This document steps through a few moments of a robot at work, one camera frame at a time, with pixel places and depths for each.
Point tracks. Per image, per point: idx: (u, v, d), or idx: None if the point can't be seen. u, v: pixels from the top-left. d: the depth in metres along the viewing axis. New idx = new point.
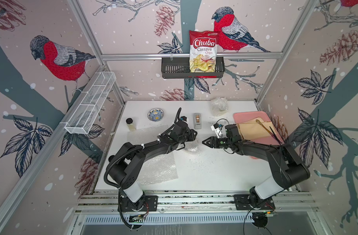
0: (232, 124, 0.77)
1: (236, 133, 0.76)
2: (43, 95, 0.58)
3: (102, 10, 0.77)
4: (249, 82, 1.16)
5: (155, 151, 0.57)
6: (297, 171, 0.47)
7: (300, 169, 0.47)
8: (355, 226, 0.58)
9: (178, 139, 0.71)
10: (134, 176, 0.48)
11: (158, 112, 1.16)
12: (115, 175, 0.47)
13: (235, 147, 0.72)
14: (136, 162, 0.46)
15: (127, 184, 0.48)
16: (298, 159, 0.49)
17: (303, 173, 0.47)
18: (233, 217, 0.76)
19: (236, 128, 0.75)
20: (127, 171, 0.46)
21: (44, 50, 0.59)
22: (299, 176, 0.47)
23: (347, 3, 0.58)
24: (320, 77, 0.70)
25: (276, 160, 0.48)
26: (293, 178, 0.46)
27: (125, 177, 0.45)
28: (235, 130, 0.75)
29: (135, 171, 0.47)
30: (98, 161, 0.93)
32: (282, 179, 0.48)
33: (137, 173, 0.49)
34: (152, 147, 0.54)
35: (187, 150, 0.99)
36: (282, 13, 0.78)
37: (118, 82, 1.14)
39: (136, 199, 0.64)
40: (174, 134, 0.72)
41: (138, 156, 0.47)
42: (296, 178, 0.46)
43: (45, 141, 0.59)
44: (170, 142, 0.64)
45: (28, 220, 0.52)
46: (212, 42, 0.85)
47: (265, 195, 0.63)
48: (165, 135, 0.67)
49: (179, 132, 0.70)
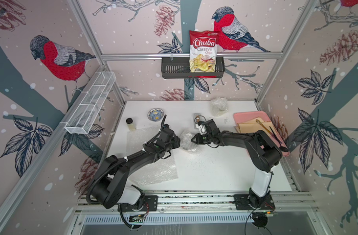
0: (207, 120, 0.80)
1: (214, 127, 0.80)
2: (43, 95, 0.58)
3: (102, 10, 0.77)
4: (249, 82, 1.16)
5: (140, 162, 0.54)
6: (271, 154, 0.52)
7: (273, 152, 0.53)
8: (355, 226, 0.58)
9: (165, 146, 0.69)
10: (119, 192, 0.45)
11: (158, 112, 1.16)
12: (98, 193, 0.43)
13: (216, 139, 0.75)
14: (119, 179, 0.43)
15: (112, 202, 0.45)
16: (271, 143, 0.54)
17: (277, 154, 0.53)
18: (234, 216, 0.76)
19: (213, 122, 0.80)
20: (110, 188, 0.43)
21: (43, 50, 0.59)
22: (274, 158, 0.52)
23: (347, 3, 0.58)
24: (320, 77, 0.70)
25: (254, 147, 0.53)
26: (270, 161, 0.51)
27: (109, 195, 0.42)
28: (213, 124, 0.80)
29: (119, 187, 0.44)
30: (98, 161, 0.93)
32: (261, 163, 0.52)
33: (122, 189, 0.47)
34: (137, 158, 0.52)
35: (187, 150, 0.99)
36: (282, 12, 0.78)
37: (118, 82, 1.14)
39: (134, 201, 0.64)
40: (160, 141, 0.70)
41: (121, 171, 0.44)
42: (272, 160, 0.52)
43: (45, 141, 0.59)
44: (156, 149, 0.62)
45: (28, 220, 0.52)
46: (212, 42, 0.85)
47: (261, 191, 0.63)
48: (150, 143, 0.65)
49: (166, 139, 0.69)
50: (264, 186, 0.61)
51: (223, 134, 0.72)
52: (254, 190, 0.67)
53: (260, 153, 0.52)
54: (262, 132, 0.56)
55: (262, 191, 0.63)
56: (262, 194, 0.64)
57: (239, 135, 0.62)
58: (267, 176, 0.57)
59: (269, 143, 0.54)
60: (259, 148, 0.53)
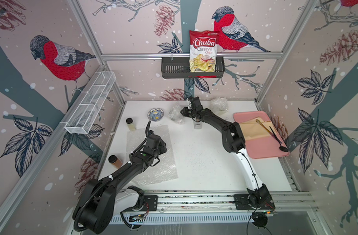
0: (193, 97, 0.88)
1: (199, 104, 0.90)
2: (43, 95, 0.58)
3: (102, 10, 0.77)
4: (249, 82, 1.16)
5: (127, 177, 0.51)
6: (237, 141, 0.69)
7: (238, 139, 0.69)
8: (354, 226, 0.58)
9: (152, 152, 0.68)
10: (108, 213, 0.43)
11: (158, 112, 1.16)
12: (85, 219, 0.41)
13: (199, 115, 0.86)
14: (106, 200, 0.41)
15: (102, 226, 0.42)
16: (240, 133, 0.69)
17: (241, 141, 0.69)
18: (234, 216, 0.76)
19: (198, 99, 0.89)
20: (98, 212, 0.40)
21: (43, 49, 0.59)
22: (238, 144, 0.69)
23: (347, 3, 0.58)
24: (320, 77, 0.70)
25: (226, 134, 0.67)
26: (234, 145, 0.68)
27: (98, 219, 0.40)
28: (197, 102, 0.89)
29: (108, 208, 0.42)
30: (98, 161, 0.93)
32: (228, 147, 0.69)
33: (112, 209, 0.44)
34: (123, 174, 0.50)
35: (174, 119, 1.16)
36: (282, 12, 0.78)
37: (118, 82, 1.14)
39: (133, 202, 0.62)
40: (147, 148, 0.68)
41: (106, 191, 0.42)
42: (236, 145, 0.68)
43: (45, 141, 0.59)
44: (144, 158, 0.60)
45: (28, 220, 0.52)
46: (212, 42, 0.85)
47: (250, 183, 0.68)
48: (136, 154, 0.61)
49: (153, 146, 0.67)
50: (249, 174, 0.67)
51: (205, 114, 0.82)
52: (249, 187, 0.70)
53: (230, 140, 0.67)
54: (236, 124, 0.69)
55: (252, 182, 0.67)
56: (254, 187, 0.67)
57: (220, 120, 0.74)
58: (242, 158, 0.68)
59: (238, 132, 0.69)
60: (230, 136, 0.67)
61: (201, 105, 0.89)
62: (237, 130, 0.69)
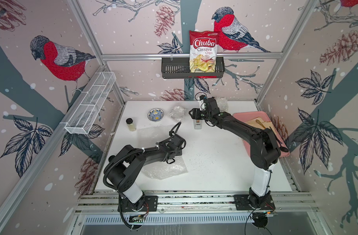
0: (209, 98, 0.75)
1: (215, 106, 0.75)
2: (43, 95, 0.58)
3: (102, 10, 0.77)
4: (249, 82, 1.16)
5: (153, 156, 0.57)
6: (271, 152, 0.53)
7: (272, 150, 0.54)
8: (355, 226, 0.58)
9: (175, 149, 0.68)
10: (132, 178, 0.48)
11: (158, 112, 1.16)
12: (114, 176, 0.46)
13: (216, 120, 0.71)
14: (136, 166, 0.46)
15: (124, 188, 0.47)
16: (275, 143, 0.54)
17: (276, 153, 0.54)
18: (234, 217, 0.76)
19: (214, 101, 0.73)
20: (126, 173, 0.45)
21: (44, 50, 0.59)
22: (273, 157, 0.54)
23: (347, 3, 0.58)
24: (320, 77, 0.70)
25: (258, 145, 0.51)
26: (269, 159, 0.53)
27: (124, 179, 0.45)
28: (214, 104, 0.74)
29: (134, 174, 0.48)
30: (98, 161, 0.93)
32: (261, 162, 0.53)
33: (135, 176, 0.49)
34: (152, 152, 0.55)
35: (174, 118, 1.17)
36: (282, 13, 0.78)
37: (118, 82, 1.14)
39: (135, 199, 0.64)
40: (171, 143, 0.74)
41: (137, 158, 0.47)
42: (271, 158, 0.53)
43: (45, 141, 0.59)
44: (167, 150, 0.64)
45: (28, 220, 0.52)
46: (212, 42, 0.85)
47: (260, 190, 0.64)
48: (163, 143, 0.68)
49: (178, 144, 0.73)
50: (263, 185, 0.62)
51: (224, 120, 0.67)
52: (254, 190, 0.67)
53: (263, 152, 0.52)
54: (270, 130, 0.54)
55: (262, 190, 0.63)
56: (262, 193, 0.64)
57: (245, 127, 0.58)
58: (265, 174, 0.58)
59: (273, 142, 0.54)
60: (264, 148, 0.52)
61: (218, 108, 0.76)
62: (272, 140, 0.54)
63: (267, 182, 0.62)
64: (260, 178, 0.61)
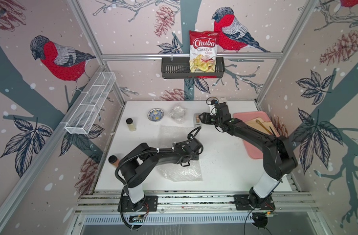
0: (220, 104, 0.72)
1: (227, 112, 0.73)
2: (43, 95, 0.58)
3: (102, 10, 0.77)
4: (249, 82, 1.16)
5: (167, 157, 0.57)
6: (286, 162, 0.49)
7: (288, 160, 0.50)
8: (355, 226, 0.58)
9: (190, 153, 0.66)
10: (143, 177, 0.50)
11: (158, 112, 1.16)
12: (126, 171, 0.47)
13: (226, 127, 0.69)
14: (148, 166, 0.47)
15: (134, 183, 0.49)
16: (290, 153, 0.50)
17: (292, 164, 0.50)
18: (234, 217, 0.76)
19: (226, 106, 0.71)
20: (138, 171, 0.46)
21: (44, 50, 0.59)
22: (288, 168, 0.50)
23: (347, 3, 0.58)
24: (320, 77, 0.70)
25: (273, 153, 0.48)
26: (283, 170, 0.49)
27: (135, 176, 0.46)
28: (225, 109, 0.72)
29: (145, 173, 0.49)
30: (98, 161, 0.93)
32: (275, 172, 0.49)
33: (146, 175, 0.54)
34: (167, 153, 0.55)
35: (174, 119, 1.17)
36: (282, 13, 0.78)
37: (118, 82, 1.14)
39: (136, 200, 0.64)
40: (188, 147, 0.72)
41: (150, 159, 0.47)
42: (286, 169, 0.49)
43: (45, 141, 0.59)
44: (183, 152, 0.64)
45: (28, 220, 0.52)
46: (212, 42, 0.85)
47: (264, 193, 0.63)
48: (179, 145, 0.67)
49: (194, 148, 0.70)
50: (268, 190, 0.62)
51: (235, 126, 0.64)
52: (255, 190, 0.67)
53: (278, 162, 0.48)
54: (284, 138, 0.50)
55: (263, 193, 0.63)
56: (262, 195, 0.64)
57: (258, 134, 0.55)
58: (275, 182, 0.57)
59: (289, 152, 0.50)
60: (278, 156, 0.49)
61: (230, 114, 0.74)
62: (287, 149, 0.50)
63: (273, 188, 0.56)
64: (268, 183, 0.58)
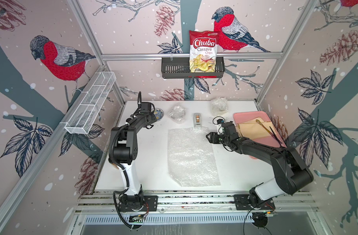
0: (227, 123, 0.74)
1: (234, 131, 0.74)
2: (43, 95, 0.58)
3: (102, 10, 0.77)
4: (249, 82, 1.16)
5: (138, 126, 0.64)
6: (301, 175, 0.46)
7: (302, 173, 0.46)
8: (355, 226, 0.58)
9: (148, 112, 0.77)
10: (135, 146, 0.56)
11: (158, 112, 1.16)
12: (120, 152, 0.54)
13: (234, 145, 0.69)
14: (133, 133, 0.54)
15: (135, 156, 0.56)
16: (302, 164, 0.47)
17: (308, 177, 0.46)
18: (234, 217, 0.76)
19: (233, 125, 0.73)
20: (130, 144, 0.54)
21: (43, 50, 0.59)
22: (304, 181, 0.46)
23: (347, 3, 0.58)
24: (320, 77, 0.70)
25: (282, 166, 0.46)
26: (298, 184, 0.45)
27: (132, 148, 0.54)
28: (232, 128, 0.73)
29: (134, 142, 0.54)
30: (98, 161, 0.93)
32: (288, 186, 0.46)
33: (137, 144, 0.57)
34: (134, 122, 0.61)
35: (174, 119, 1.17)
36: (282, 13, 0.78)
37: (118, 82, 1.14)
39: (137, 190, 0.65)
40: (143, 109, 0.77)
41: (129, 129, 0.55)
42: (301, 183, 0.45)
43: (45, 141, 0.59)
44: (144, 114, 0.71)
45: (28, 220, 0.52)
46: (212, 42, 0.85)
47: (266, 197, 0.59)
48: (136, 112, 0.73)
49: (148, 108, 0.82)
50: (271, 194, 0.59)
51: (242, 143, 0.65)
52: (257, 192, 0.66)
53: (289, 175, 0.45)
54: (292, 149, 0.49)
55: (263, 195, 0.63)
56: (261, 196, 0.64)
57: (264, 147, 0.55)
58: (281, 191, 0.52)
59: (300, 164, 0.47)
60: (288, 169, 0.46)
61: (237, 133, 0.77)
62: (298, 161, 0.47)
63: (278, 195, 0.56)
64: (274, 190, 0.56)
